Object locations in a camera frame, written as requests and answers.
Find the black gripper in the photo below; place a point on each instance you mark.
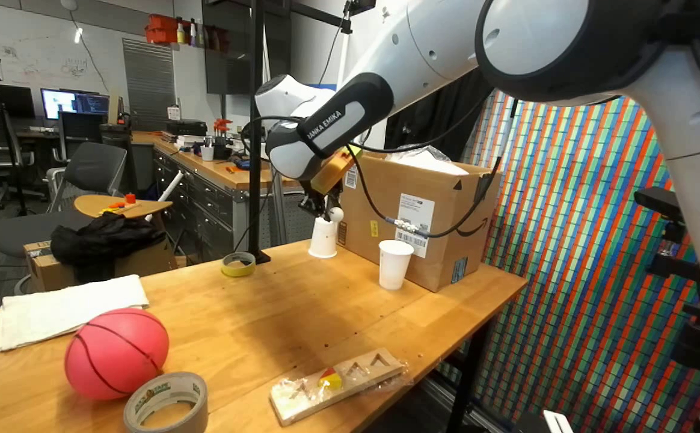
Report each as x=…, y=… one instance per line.
x=316, y=186

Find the small white ball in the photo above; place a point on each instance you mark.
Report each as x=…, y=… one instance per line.
x=336, y=215

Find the pink basketball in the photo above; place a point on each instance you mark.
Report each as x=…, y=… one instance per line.
x=116, y=352

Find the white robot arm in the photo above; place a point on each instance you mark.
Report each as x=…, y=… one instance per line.
x=460, y=56

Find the white paper cup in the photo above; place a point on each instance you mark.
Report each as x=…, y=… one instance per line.
x=396, y=268
x=324, y=242

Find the yellow-green tape roll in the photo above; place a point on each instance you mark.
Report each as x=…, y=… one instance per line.
x=240, y=268

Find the large cardboard shipping box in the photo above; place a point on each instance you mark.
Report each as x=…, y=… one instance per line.
x=447, y=207

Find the black vertical pole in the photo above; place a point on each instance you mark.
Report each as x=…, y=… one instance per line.
x=257, y=121

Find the wooden top drawer counter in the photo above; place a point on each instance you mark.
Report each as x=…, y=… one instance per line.
x=205, y=172

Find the wooden triangle puzzle board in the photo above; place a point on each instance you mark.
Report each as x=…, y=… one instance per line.
x=374, y=374

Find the yellow red triangle block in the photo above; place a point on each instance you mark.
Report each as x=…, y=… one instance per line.
x=331, y=377

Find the round wooden side table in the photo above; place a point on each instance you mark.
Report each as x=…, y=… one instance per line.
x=116, y=204

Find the black backpack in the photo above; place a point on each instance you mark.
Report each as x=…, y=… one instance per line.
x=105, y=242

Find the grey office chair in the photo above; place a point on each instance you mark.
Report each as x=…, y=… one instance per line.
x=97, y=168

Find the multicolour striped curtain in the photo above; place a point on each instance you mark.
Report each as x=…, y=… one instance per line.
x=590, y=264

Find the lit computer monitor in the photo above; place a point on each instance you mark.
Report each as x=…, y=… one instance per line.
x=73, y=103

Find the white paper sheet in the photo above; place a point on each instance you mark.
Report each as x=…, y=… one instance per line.
x=62, y=309

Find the brown cardboard box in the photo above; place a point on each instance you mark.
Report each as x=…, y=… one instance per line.
x=44, y=268

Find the black equipment stand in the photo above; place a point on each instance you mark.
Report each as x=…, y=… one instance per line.
x=686, y=273

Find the grey duct tape roll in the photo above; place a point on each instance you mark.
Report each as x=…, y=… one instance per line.
x=135, y=410

